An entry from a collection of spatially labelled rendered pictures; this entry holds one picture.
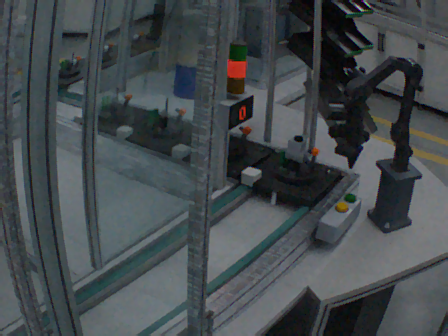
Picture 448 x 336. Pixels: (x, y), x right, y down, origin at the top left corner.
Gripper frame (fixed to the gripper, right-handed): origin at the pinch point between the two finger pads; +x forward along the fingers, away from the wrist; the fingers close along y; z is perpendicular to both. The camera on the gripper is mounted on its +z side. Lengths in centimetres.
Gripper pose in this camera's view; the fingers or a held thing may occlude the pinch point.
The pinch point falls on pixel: (351, 158)
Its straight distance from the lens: 201.7
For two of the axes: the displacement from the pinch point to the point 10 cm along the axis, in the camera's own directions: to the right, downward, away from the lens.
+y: -5.4, 3.5, -7.6
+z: -8.4, -2.8, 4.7
